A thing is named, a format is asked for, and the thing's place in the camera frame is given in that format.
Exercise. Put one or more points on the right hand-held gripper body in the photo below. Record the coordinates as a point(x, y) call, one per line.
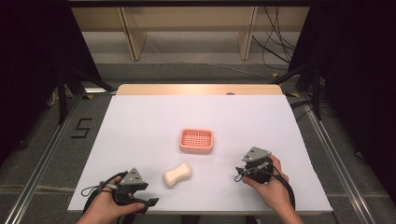
point(258, 165)

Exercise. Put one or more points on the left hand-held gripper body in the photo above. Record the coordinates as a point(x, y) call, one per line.
point(132, 180)

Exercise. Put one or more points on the person's right hand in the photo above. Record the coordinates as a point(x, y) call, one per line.
point(272, 191)

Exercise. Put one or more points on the person's left hand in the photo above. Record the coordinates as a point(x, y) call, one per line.
point(107, 205)

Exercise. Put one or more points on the cream soap bar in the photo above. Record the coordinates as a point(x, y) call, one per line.
point(177, 175)

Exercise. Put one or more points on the pink soap dish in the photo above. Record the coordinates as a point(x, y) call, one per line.
point(196, 140)

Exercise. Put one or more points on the white table sheet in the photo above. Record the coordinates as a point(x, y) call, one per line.
point(199, 118)

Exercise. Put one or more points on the black metal stand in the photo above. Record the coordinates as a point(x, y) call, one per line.
point(311, 84)
point(67, 90)

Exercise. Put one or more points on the black curtain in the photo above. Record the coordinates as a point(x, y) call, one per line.
point(358, 77)
point(34, 62)

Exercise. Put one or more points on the metal floor rail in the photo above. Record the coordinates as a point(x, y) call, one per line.
point(43, 161)
point(339, 161)

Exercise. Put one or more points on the beige wooden desk frame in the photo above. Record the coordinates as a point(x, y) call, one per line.
point(193, 18)

